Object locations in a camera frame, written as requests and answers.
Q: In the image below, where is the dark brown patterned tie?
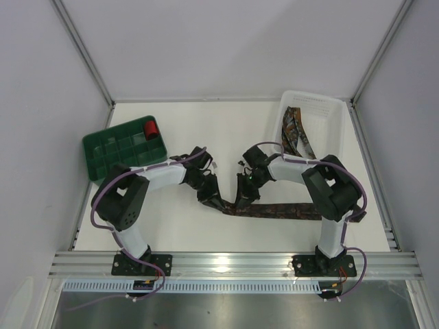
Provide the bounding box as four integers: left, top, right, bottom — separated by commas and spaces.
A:
222, 202, 322, 221

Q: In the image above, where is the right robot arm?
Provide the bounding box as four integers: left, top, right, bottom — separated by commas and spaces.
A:
235, 144, 368, 274

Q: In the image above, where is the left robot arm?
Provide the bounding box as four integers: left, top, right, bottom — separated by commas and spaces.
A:
90, 147, 226, 266

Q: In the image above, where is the orange blue patterned tie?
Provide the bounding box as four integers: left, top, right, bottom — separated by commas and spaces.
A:
281, 106, 316, 160

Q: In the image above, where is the red rolled tie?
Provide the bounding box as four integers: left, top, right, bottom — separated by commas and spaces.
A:
143, 120, 160, 141

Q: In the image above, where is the green compartment tray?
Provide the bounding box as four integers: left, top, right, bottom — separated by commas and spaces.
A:
82, 115, 168, 184

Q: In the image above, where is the white plastic basket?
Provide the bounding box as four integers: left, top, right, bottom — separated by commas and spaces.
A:
272, 90, 347, 159

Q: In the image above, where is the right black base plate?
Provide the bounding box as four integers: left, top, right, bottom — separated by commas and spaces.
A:
292, 254, 357, 278

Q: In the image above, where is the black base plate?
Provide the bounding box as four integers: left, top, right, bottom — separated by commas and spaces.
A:
111, 253, 174, 276
292, 254, 357, 278

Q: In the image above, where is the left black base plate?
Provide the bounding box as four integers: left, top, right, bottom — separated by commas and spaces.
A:
111, 253, 174, 276

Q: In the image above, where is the right aluminium frame post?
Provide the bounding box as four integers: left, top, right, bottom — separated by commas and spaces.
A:
351, 0, 416, 107

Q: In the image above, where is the aluminium frame post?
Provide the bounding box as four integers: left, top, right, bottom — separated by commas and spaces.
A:
49, 0, 115, 108
351, 0, 416, 107

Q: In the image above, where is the aluminium mounting rail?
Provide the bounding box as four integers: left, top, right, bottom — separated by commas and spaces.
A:
49, 251, 423, 280

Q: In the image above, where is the white slotted cable duct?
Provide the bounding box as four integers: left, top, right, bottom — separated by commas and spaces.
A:
62, 280, 325, 294

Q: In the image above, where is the left aluminium frame post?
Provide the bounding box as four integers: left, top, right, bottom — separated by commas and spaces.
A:
49, 0, 115, 108

